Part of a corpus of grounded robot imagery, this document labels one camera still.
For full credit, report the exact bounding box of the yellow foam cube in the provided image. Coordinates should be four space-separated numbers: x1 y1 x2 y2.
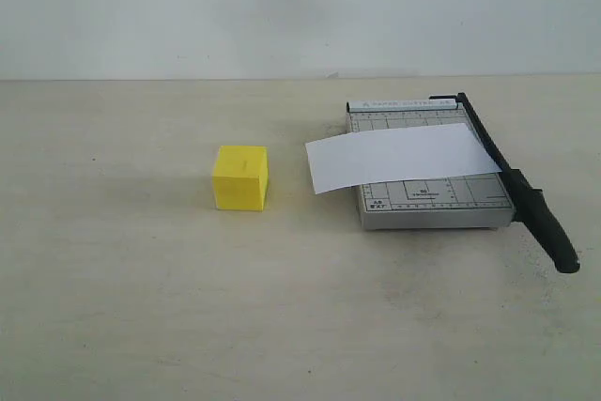
211 146 269 211

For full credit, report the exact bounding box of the white paper sheet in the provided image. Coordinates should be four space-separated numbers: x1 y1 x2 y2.
305 123 501 194

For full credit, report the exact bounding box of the black cutter blade lever arm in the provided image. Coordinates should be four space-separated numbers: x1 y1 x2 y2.
429 92 580 274

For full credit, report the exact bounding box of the grey metal paper cutter base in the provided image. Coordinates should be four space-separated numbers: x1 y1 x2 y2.
347 96 515 230

